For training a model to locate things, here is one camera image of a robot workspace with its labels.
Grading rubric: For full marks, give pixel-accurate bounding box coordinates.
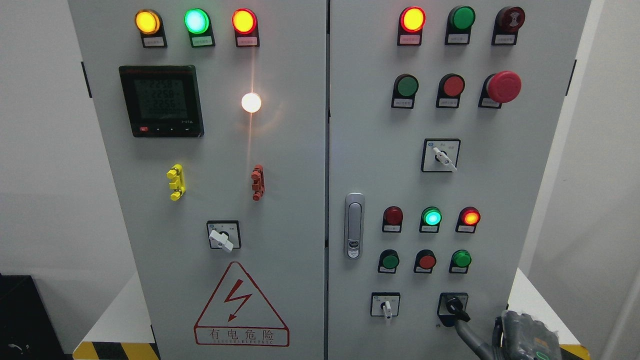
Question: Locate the red indicator lamp right door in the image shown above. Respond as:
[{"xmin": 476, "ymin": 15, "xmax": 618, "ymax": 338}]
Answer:
[{"xmin": 397, "ymin": 6, "xmax": 426, "ymax": 46}]

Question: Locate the white platform with hazard stripes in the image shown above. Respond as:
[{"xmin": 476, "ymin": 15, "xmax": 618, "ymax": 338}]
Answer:
[{"xmin": 71, "ymin": 269, "xmax": 591, "ymax": 360}]

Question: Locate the red indicator lamp left door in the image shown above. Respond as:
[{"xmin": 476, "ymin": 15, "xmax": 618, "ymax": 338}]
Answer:
[{"xmin": 231, "ymin": 7, "xmax": 260, "ymax": 48}]

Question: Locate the red lamp middle right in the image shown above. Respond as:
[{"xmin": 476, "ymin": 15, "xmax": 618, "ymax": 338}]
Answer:
[{"xmin": 455, "ymin": 206, "xmax": 482, "ymax": 234}]

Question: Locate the red indicator lamp door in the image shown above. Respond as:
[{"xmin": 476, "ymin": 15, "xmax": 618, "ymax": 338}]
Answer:
[
  {"xmin": 397, "ymin": 6, "xmax": 426, "ymax": 46},
  {"xmin": 231, "ymin": 7, "xmax": 260, "ymax": 48}
]

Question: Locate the white selector switch lower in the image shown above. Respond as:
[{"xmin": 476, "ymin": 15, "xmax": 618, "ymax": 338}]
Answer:
[{"xmin": 370, "ymin": 292, "xmax": 401, "ymax": 326}]

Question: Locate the white selector switch upper right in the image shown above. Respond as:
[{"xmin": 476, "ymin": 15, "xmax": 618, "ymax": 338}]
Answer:
[{"xmin": 421, "ymin": 138, "xmax": 461, "ymax": 173}]

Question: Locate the red push button upper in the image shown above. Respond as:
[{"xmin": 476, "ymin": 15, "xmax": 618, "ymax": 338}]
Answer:
[{"xmin": 435, "ymin": 73, "xmax": 466, "ymax": 109}]

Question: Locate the red terminal connector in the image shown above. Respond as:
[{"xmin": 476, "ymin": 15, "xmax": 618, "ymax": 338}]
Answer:
[{"xmin": 250, "ymin": 164, "xmax": 265, "ymax": 202}]

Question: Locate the red electrical warning sticker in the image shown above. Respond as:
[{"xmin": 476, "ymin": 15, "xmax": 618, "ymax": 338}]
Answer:
[{"xmin": 193, "ymin": 260, "xmax": 290, "ymax": 347}]

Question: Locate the white selector switch left door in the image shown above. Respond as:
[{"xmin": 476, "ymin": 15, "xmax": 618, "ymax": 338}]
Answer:
[{"xmin": 206, "ymin": 219, "xmax": 242, "ymax": 253}]

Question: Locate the green indicator lamp top left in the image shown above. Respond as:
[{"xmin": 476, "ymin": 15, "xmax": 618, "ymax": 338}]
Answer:
[{"xmin": 183, "ymin": 7, "xmax": 216, "ymax": 48}]

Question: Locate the red push button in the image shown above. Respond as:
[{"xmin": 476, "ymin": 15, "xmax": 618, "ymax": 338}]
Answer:
[
  {"xmin": 413, "ymin": 249, "xmax": 437, "ymax": 274},
  {"xmin": 435, "ymin": 73, "xmax": 466, "ymax": 109}
]

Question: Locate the white selector switch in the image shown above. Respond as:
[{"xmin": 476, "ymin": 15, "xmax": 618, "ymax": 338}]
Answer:
[
  {"xmin": 370, "ymin": 292, "xmax": 401, "ymax": 326},
  {"xmin": 421, "ymin": 138, "xmax": 461, "ymax": 173}
]

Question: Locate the yellow indicator lamp top left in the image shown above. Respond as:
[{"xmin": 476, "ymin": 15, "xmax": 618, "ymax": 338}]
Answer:
[{"xmin": 134, "ymin": 8, "xmax": 168, "ymax": 48}]

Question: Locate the black knob selector switch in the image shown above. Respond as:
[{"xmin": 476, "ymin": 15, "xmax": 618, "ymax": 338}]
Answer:
[{"xmin": 437, "ymin": 292, "xmax": 470, "ymax": 327}]

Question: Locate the dark red lamp middle left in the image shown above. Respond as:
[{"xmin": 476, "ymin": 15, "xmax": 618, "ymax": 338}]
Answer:
[{"xmin": 382, "ymin": 206, "xmax": 403, "ymax": 233}]

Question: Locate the white glowing indicator lamp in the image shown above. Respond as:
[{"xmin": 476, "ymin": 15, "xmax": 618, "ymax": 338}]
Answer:
[{"xmin": 240, "ymin": 92, "xmax": 263, "ymax": 114}]

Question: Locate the bright green lamp middle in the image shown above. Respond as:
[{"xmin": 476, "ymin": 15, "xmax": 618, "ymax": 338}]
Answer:
[{"xmin": 419, "ymin": 206, "xmax": 442, "ymax": 233}]

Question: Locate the black box lower left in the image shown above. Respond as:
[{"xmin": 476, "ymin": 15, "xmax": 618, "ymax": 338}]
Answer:
[{"xmin": 0, "ymin": 275, "xmax": 66, "ymax": 360}]

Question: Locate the green push button lower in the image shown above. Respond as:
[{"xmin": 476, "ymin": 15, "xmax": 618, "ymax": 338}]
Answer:
[{"xmin": 377, "ymin": 249, "xmax": 400, "ymax": 274}]

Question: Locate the black digital power meter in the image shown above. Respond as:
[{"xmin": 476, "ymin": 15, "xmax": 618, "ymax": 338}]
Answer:
[{"xmin": 118, "ymin": 64, "xmax": 205, "ymax": 138}]

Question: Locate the yellow terminal connector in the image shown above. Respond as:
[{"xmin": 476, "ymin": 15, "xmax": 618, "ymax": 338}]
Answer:
[{"xmin": 166, "ymin": 163, "xmax": 186, "ymax": 201}]

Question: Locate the green push button upper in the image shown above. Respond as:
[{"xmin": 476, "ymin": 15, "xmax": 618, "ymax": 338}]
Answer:
[{"xmin": 391, "ymin": 73, "xmax": 419, "ymax": 109}]

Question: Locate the dark green lamp top right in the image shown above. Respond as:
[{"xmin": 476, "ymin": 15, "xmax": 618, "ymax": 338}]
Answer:
[{"xmin": 445, "ymin": 6, "xmax": 476, "ymax": 45}]

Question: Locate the silver door handle lock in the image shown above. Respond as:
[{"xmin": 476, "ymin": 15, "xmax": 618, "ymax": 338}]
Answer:
[{"xmin": 343, "ymin": 193, "xmax": 365, "ymax": 259}]

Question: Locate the red push button lower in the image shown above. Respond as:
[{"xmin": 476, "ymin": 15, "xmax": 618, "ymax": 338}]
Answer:
[{"xmin": 413, "ymin": 249, "xmax": 437, "ymax": 274}]

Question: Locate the green lamp lower right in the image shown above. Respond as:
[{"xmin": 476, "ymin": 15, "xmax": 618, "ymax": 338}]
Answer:
[{"xmin": 448, "ymin": 249, "xmax": 473, "ymax": 274}]

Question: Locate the grey electrical cabinet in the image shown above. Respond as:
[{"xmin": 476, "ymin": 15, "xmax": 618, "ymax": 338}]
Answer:
[{"xmin": 68, "ymin": 0, "xmax": 591, "ymax": 360}]

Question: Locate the red emergency stop button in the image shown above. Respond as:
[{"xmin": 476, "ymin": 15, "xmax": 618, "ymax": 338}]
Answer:
[{"xmin": 478, "ymin": 70, "xmax": 522, "ymax": 109}]

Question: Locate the green push button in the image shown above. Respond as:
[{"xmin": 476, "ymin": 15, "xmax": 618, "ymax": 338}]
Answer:
[
  {"xmin": 391, "ymin": 73, "xmax": 419, "ymax": 109},
  {"xmin": 377, "ymin": 249, "xmax": 400, "ymax": 274}
]

